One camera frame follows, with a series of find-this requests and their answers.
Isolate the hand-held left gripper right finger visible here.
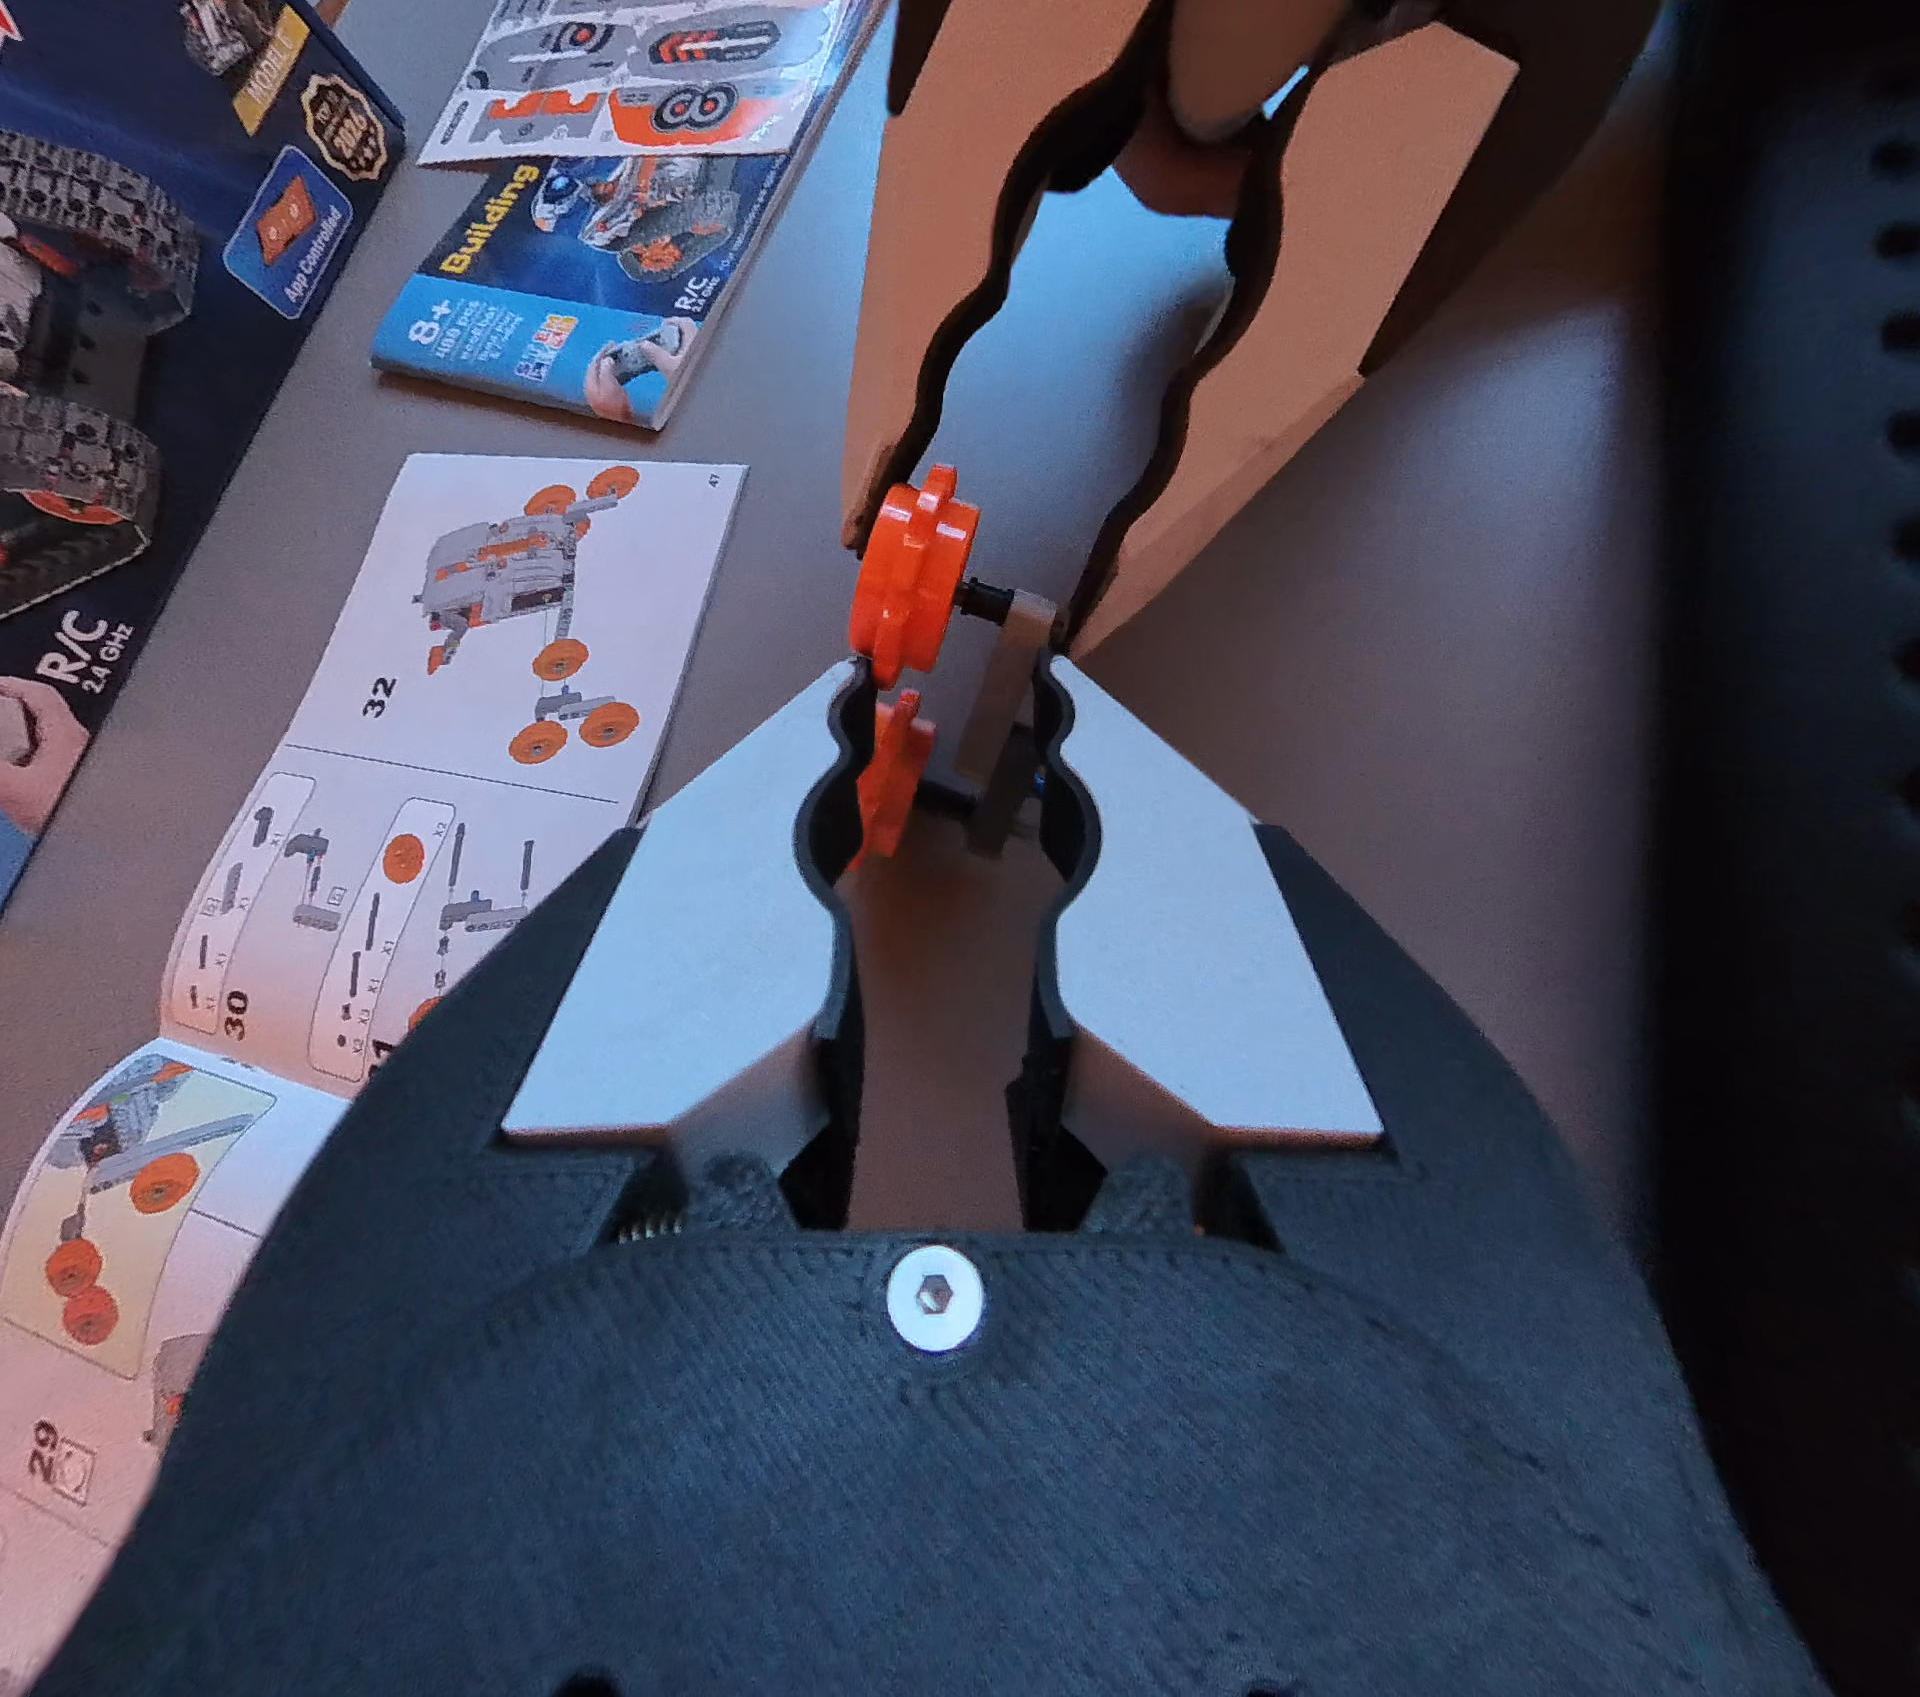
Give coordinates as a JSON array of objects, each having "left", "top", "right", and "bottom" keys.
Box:
[{"left": 1008, "top": 649, "right": 1386, "bottom": 1235}]

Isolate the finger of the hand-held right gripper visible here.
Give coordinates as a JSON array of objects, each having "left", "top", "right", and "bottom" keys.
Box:
[
  {"left": 1056, "top": 16, "right": 1524, "bottom": 660},
  {"left": 840, "top": 0, "right": 1202, "bottom": 549}
]

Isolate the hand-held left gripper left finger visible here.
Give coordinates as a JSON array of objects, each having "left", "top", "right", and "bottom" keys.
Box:
[{"left": 499, "top": 657, "right": 881, "bottom": 1230}]

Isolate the sticker sheet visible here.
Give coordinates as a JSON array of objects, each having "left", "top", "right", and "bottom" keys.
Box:
[{"left": 416, "top": 0, "right": 910, "bottom": 172}]

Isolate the open assembly manual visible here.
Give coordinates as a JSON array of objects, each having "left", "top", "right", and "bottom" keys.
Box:
[{"left": 0, "top": 454, "right": 751, "bottom": 1638}]

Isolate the blue instruction booklet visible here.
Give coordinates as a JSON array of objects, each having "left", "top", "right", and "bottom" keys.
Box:
[{"left": 371, "top": 0, "right": 894, "bottom": 431}]

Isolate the toy robot kit box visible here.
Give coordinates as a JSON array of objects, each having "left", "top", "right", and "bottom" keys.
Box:
[{"left": 0, "top": 0, "right": 408, "bottom": 918}]

